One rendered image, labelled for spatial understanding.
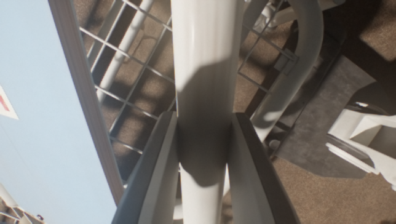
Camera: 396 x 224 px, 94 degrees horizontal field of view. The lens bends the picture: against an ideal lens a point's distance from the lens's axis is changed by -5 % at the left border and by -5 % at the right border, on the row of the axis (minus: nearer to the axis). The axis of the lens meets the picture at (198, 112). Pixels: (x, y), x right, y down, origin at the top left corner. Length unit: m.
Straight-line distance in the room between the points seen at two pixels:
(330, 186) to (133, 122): 1.12
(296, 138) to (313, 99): 0.16
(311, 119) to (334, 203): 0.71
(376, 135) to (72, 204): 0.75
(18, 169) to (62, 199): 0.05
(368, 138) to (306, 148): 0.24
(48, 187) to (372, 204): 1.64
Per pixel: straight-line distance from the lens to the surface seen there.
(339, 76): 0.91
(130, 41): 0.46
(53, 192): 0.21
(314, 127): 0.89
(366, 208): 1.66
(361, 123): 0.75
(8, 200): 0.36
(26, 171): 0.22
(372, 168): 0.89
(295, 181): 1.21
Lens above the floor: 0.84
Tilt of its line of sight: 74 degrees down
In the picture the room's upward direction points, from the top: 157 degrees clockwise
